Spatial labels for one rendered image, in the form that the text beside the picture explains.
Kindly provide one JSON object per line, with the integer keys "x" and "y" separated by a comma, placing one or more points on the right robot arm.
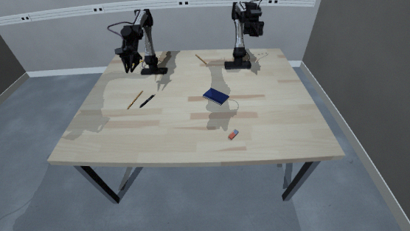
{"x": 144, "y": 18}

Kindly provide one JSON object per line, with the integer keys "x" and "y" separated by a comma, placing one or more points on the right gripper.
{"x": 133, "y": 55}

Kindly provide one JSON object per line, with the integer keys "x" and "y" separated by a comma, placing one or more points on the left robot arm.
{"x": 254, "y": 14}

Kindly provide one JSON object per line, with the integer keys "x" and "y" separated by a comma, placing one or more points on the red and blue eraser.
{"x": 233, "y": 134}

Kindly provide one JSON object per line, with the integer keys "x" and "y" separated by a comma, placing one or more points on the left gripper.
{"x": 253, "y": 29}

